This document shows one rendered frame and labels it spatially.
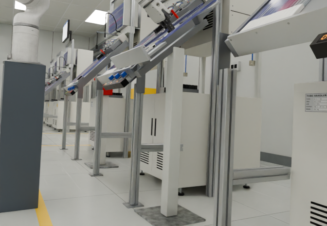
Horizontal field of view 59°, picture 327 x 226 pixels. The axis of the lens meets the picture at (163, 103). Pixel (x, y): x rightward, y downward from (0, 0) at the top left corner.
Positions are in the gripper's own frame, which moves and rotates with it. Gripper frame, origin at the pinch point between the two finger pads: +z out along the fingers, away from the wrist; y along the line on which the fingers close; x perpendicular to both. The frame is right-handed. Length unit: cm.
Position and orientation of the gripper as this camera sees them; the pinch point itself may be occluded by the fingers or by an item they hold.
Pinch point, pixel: (169, 27)
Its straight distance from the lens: 147.1
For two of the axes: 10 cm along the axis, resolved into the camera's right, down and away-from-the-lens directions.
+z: 6.3, 6.8, 3.7
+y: -5.0, 0.0, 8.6
